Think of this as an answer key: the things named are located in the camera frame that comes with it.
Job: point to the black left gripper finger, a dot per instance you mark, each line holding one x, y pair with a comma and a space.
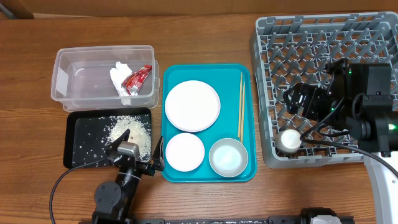
115, 144
158, 155

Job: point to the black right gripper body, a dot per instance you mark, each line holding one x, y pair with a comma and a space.
318, 105

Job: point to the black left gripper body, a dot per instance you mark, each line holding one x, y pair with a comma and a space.
143, 168

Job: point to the pink bowl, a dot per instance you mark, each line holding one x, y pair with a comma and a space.
185, 152

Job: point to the pile of rice grains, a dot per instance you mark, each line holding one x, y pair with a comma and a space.
93, 136

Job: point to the white cup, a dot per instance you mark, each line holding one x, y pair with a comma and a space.
288, 141

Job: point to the wooden chopstick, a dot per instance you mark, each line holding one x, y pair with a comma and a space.
240, 105
242, 114

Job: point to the pink round plate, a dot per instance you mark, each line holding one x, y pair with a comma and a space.
192, 106

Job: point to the red snack wrapper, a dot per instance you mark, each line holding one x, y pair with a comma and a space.
132, 84

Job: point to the grey bowl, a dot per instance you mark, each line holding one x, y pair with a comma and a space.
228, 157

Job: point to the white tissue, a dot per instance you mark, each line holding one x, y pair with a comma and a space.
118, 75

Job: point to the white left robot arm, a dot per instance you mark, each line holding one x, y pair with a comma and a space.
114, 198

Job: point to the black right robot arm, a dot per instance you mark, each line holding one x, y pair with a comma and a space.
357, 102

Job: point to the grey dishwasher rack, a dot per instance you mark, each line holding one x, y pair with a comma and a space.
286, 50

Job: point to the clear plastic waste bin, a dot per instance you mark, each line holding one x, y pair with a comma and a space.
81, 77

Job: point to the black rectangular tray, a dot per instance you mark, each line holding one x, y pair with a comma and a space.
74, 116

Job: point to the teal plastic serving tray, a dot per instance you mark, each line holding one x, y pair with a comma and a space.
225, 78

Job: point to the black rail at table edge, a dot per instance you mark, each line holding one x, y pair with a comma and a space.
315, 215

